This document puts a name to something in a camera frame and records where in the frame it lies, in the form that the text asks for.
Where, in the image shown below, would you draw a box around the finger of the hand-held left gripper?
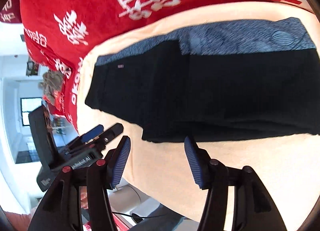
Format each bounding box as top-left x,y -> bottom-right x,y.
82,123 -> 124,153
67,124 -> 104,150

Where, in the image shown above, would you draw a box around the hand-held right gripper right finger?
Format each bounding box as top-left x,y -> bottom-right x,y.
184,135 -> 288,231

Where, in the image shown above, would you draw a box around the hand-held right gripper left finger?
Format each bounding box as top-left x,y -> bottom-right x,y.
27,135 -> 132,231

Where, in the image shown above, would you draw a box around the black pants with blue floral stripes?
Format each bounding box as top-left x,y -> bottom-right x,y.
84,17 -> 320,144

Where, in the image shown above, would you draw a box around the dark window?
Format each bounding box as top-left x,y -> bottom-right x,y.
20,97 -> 43,127

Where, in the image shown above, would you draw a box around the peach towel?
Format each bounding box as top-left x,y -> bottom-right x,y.
75,2 -> 320,229

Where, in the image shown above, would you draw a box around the grey crumpled cloth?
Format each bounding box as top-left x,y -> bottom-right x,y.
38,70 -> 66,104

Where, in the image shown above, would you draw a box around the person's grey trouser legs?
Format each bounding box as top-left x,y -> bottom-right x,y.
134,210 -> 187,231

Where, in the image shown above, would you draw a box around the red printed blanket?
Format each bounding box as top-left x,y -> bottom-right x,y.
0,0 -> 304,133

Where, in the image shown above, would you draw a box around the black cable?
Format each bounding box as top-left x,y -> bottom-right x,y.
112,211 -> 167,220

